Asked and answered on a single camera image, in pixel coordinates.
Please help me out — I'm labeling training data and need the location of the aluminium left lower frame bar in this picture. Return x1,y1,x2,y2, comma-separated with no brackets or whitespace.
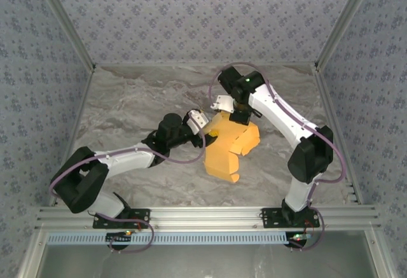
17,229,48,278

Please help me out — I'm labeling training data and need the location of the black left LED board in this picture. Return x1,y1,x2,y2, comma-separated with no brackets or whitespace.
106,230,134,246

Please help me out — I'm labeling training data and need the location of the aluminium frame bar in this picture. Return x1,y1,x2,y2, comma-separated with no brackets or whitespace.
364,229,400,278
17,229,48,278

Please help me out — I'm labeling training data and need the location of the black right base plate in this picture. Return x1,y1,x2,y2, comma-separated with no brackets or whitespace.
261,207,321,230

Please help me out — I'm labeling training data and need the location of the pale slotted cable duct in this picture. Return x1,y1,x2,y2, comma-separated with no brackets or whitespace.
46,230,292,246

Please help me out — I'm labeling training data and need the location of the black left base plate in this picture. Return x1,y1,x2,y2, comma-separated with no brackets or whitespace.
92,207,151,230

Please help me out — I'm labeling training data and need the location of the black right LED board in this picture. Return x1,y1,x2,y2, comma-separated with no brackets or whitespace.
287,232,314,247

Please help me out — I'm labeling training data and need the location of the black led board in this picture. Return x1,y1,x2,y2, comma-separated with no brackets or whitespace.
106,230,134,246
287,232,314,247

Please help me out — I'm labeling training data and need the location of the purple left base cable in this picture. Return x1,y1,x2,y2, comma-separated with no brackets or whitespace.
94,212,156,255

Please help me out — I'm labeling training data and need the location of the aluminium cross rail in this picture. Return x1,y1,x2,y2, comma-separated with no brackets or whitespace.
34,206,382,230

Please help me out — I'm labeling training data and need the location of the aluminium right side rail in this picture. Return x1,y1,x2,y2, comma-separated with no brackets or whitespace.
311,63,365,205

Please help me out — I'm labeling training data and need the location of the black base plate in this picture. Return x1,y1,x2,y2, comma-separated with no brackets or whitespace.
261,207,321,230
92,207,151,230

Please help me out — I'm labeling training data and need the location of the aluminium right frame post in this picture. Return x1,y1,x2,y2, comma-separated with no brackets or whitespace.
314,0,381,69

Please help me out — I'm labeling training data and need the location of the aluminium frame post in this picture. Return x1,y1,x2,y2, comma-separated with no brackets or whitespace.
31,0,97,71
314,0,381,69

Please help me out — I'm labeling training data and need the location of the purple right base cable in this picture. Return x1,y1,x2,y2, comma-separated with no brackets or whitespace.
287,206,325,253

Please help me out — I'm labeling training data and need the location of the aluminium left side rail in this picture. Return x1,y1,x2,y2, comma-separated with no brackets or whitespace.
48,66,96,207

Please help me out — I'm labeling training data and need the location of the yellow paper box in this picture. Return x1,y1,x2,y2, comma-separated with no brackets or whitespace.
202,112,261,184

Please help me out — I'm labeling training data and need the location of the aluminium left frame post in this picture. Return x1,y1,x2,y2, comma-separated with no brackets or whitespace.
31,0,97,71

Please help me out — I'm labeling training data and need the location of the grey metal panel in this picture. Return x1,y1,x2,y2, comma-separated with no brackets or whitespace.
41,244,381,278

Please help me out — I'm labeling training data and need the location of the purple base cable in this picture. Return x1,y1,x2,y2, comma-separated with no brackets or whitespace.
94,212,156,255
287,206,325,253

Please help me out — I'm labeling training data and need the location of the aluminium right lower frame bar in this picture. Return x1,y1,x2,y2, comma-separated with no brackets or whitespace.
364,229,400,278

